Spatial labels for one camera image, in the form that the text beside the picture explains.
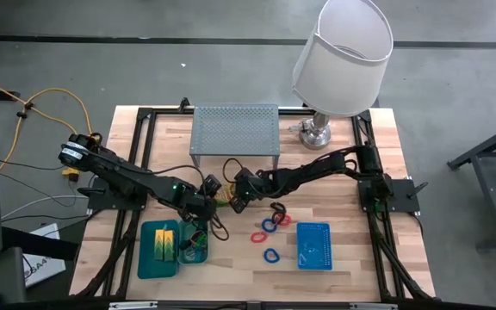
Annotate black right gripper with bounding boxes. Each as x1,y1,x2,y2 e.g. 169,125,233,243
229,171,275,214

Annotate large yellow green crayon box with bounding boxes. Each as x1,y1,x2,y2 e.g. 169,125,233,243
214,183,238,210

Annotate orange elastic band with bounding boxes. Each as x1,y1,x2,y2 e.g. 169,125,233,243
189,232,208,251

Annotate teal plastic storage bin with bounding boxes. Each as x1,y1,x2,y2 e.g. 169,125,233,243
176,218,209,265

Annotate teal flat tray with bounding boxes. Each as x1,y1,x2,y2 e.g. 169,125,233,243
137,219,181,280

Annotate grey perforated metal shelf riser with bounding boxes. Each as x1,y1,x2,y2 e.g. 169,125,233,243
189,102,282,170

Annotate blue plastic mesh basket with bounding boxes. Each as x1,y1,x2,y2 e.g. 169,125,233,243
295,221,333,272

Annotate black flat bar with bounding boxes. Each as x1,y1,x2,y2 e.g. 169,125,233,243
0,226,80,262

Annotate white printed cardboard box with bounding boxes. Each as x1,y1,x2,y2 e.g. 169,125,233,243
22,222,67,288

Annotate silver table lamp white shade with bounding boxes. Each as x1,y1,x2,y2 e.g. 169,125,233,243
291,0,394,151

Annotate black metal stand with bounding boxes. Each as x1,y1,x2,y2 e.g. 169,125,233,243
447,118,496,251

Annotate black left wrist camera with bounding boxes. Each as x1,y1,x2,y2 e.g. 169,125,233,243
203,173,224,195

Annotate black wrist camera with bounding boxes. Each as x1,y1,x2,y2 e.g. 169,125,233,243
234,167,256,185
203,173,224,195

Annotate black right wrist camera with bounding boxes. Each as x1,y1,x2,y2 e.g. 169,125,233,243
234,167,256,185

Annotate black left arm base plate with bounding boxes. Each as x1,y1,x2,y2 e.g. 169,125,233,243
86,176,150,212

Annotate black aluminium table frame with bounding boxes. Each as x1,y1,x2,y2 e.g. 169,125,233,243
69,97,437,302

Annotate silver metal bracket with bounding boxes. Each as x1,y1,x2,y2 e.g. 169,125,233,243
349,302,400,310
108,301,159,310

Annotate white floor cable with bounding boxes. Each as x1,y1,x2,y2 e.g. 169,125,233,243
0,194,90,220

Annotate yellow extension cable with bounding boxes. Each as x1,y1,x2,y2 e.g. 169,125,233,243
0,71,102,182

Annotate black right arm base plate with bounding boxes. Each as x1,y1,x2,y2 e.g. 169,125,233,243
357,178,422,214

